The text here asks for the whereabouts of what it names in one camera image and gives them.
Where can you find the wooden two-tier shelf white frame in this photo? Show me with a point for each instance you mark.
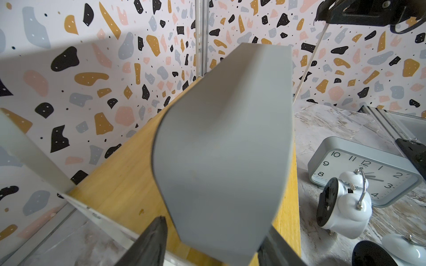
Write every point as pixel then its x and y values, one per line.
pixel 122 195

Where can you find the white twin-bell alarm clock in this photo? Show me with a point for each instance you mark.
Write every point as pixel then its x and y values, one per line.
pixel 394 250
pixel 345 206

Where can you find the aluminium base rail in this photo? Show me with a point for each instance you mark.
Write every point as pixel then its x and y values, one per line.
pixel 398 126

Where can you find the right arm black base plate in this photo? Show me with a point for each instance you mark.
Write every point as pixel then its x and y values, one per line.
pixel 415 153

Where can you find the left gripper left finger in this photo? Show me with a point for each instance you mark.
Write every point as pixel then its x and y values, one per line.
pixel 150 248

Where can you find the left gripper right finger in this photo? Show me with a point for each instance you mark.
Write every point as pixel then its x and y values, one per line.
pixel 275 251

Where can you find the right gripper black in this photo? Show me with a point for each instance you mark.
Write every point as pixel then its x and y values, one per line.
pixel 402 16

